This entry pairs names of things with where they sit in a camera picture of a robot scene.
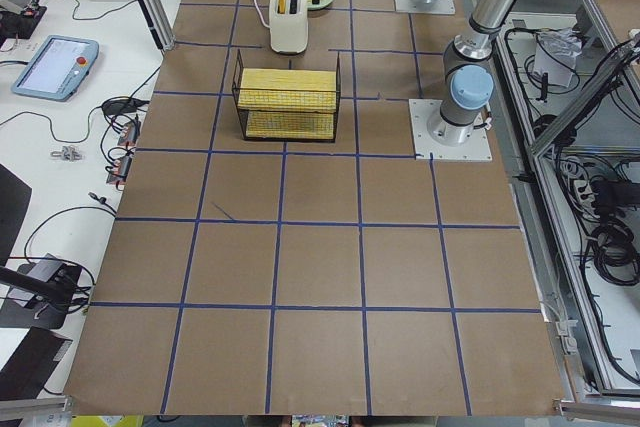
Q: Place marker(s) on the white two-slot toaster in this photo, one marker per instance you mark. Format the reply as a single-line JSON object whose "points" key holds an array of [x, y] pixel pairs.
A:
{"points": [[289, 32]]}

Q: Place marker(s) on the yellow mat upper shelf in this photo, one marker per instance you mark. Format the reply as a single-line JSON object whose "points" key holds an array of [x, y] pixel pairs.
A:
{"points": [[271, 89]]}

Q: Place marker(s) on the yellow mat shelf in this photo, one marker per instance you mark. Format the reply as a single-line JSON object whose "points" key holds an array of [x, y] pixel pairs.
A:
{"points": [[290, 125], [271, 89]]}

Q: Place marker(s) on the yellow mat lower shelf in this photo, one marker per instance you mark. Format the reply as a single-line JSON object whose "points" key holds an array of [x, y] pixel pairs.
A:
{"points": [[290, 125]]}

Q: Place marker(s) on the near blue teach pendant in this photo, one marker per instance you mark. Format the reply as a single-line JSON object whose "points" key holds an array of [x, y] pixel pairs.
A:
{"points": [[57, 69]]}

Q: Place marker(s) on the crumpled white paper bag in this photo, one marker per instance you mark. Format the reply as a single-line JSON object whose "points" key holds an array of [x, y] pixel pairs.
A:
{"points": [[556, 56]]}

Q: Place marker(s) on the black electronics box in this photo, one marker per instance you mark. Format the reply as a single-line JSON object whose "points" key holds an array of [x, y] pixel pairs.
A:
{"points": [[20, 22]]}

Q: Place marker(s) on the small metal clamp part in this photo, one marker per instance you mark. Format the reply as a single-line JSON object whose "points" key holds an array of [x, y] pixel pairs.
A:
{"points": [[67, 153]]}

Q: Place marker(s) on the black wire basket rack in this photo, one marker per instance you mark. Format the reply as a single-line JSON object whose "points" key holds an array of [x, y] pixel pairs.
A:
{"points": [[243, 113]]}

